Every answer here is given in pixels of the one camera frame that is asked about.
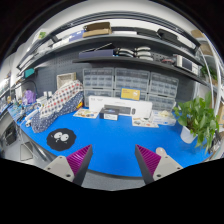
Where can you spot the white wicker basket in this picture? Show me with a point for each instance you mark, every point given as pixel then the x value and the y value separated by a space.
pixel 64 78

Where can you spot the green potted plant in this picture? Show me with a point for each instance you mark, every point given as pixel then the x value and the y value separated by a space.
pixel 199 118

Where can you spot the grey drawer organizer cabinets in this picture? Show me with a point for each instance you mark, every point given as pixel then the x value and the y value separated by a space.
pixel 159 89

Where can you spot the illustrated card left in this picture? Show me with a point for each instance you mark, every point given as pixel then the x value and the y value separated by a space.
pixel 86 113

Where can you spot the purple bottle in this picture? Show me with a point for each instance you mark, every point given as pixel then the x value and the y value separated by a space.
pixel 29 97

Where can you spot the patterned folded cloth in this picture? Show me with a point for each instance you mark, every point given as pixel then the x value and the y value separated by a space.
pixel 65 100

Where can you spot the black round cartoon mousepad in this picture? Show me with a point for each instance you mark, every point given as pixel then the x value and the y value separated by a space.
pixel 61 139

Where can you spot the yellow card label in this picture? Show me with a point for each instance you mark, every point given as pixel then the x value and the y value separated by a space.
pixel 132 94

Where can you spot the blue desk mat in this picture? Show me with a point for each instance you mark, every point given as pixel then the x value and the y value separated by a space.
pixel 113 143

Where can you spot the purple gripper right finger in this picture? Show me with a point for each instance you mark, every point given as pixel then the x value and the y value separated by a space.
pixel 154 166

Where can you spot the white long keyboard box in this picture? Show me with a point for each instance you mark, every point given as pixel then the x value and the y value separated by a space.
pixel 125 107

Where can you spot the brown cardboard box on shelf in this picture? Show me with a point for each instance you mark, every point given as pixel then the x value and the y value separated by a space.
pixel 95 29

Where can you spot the illustrated card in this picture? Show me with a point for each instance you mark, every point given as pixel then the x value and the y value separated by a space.
pixel 143 122
pixel 86 113

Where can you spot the illustrated card right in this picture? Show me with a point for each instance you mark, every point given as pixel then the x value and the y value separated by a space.
pixel 143 122

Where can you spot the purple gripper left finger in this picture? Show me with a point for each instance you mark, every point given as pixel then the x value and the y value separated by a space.
pixel 73 167

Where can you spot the white flat box right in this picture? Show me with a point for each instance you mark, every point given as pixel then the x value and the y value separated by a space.
pixel 163 118

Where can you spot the small black white box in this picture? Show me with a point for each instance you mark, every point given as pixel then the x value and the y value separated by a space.
pixel 109 114

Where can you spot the white electronic device on shelf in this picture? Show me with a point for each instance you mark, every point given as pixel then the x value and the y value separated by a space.
pixel 186 64

